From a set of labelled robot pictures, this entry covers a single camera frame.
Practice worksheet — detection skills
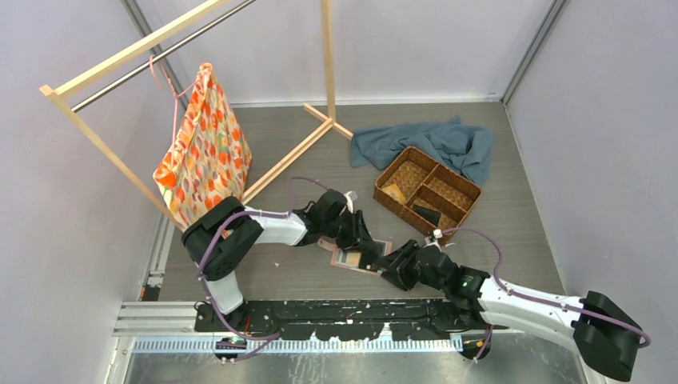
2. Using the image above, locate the pink clothes hanger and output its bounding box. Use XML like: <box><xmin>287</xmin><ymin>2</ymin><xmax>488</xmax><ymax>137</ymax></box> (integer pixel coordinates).
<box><xmin>149</xmin><ymin>54</ymin><xmax>197</xmax><ymax>142</ymax></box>

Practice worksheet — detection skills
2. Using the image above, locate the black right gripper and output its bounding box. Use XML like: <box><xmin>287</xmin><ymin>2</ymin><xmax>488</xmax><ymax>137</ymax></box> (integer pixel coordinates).
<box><xmin>374</xmin><ymin>239</ymin><xmax>448</xmax><ymax>292</ymax></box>

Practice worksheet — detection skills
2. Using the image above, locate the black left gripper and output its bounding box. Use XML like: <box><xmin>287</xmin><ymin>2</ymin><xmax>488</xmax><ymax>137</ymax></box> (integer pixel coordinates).
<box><xmin>322</xmin><ymin>210</ymin><xmax>377</xmax><ymax>254</ymax></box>

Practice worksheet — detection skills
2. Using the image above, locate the wooden clothes rack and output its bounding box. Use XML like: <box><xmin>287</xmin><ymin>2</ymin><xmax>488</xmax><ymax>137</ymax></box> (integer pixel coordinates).
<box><xmin>39</xmin><ymin>0</ymin><xmax>353</xmax><ymax>226</ymax></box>

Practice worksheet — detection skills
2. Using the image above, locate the orange credit card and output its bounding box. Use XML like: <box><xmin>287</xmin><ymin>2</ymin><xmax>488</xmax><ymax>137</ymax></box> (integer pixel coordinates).
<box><xmin>382</xmin><ymin>183</ymin><xmax>407</xmax><ymax>205</ymax></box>

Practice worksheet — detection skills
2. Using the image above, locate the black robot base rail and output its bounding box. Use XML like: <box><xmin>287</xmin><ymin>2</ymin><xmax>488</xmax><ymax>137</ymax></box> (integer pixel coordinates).
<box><xmin>193</xmin><ymin>298</ymin><xmax>489</xmax><ymax>342</ymax></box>

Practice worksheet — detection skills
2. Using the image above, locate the yellow credit card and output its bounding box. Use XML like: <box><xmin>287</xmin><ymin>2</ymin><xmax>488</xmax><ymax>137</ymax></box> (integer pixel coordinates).
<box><xmin>333</xmin><ymin>250</ymin><xmax>361</xmax><ymax>268</ymax></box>

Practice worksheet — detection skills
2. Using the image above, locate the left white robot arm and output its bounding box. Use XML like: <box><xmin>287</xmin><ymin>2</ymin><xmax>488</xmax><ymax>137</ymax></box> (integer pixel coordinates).
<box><xmin>181</xmin><ymin>189</ymin><xmax>381</xmax><ymax>331</ymax></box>

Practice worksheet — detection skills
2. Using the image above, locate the blue-grey crumpled cloth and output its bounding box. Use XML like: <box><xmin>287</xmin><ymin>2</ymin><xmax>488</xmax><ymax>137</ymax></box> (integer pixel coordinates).
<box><xmin>349</xmin><ymin>115</ymin><xmax>495</xmax><ymax>186</ymax></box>

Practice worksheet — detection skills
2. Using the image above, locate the woven wicker divided basket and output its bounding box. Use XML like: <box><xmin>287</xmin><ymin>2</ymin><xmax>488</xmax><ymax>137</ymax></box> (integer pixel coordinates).
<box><xmin>373</xmin><ymin>146</ymin><xmax>482</xmax><ymax>234</ymax></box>

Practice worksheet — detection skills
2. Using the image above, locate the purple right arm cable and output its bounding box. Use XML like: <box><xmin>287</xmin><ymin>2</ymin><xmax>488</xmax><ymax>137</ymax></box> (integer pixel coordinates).
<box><xmin>434</xmin><ymin>227</ymin><xmax>652</xmax><ymax>362</ymax></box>

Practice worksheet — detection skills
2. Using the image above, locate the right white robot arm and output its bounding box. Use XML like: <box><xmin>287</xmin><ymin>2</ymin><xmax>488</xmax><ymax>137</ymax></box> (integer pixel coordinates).
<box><xmin>375</xmin><ymin>229</ymin><xmax>650</xmax><ymax>382</ymax></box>

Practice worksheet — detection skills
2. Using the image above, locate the orange floral hanging garment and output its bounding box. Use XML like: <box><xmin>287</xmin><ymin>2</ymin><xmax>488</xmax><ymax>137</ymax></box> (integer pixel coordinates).
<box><xmin>153</xmin><ymin>62</ymin><xmax>252</xmax><ymax>231</ymax></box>

